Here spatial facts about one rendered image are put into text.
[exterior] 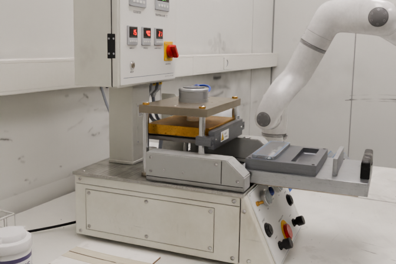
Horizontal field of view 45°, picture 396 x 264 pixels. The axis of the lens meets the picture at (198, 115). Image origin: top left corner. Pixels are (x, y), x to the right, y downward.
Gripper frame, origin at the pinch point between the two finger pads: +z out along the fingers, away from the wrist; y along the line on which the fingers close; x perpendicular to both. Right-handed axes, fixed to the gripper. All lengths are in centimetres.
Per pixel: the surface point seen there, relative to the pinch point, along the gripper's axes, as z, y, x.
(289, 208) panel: -3.4, -12.6, 31.2
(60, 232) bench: 3, 44, 58
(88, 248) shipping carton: -6, 19, 80
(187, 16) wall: -61, 60, -62
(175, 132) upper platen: -26, 13, 52
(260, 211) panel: -9, -10, 53
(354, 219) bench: 3.4, -28.5, 12.8
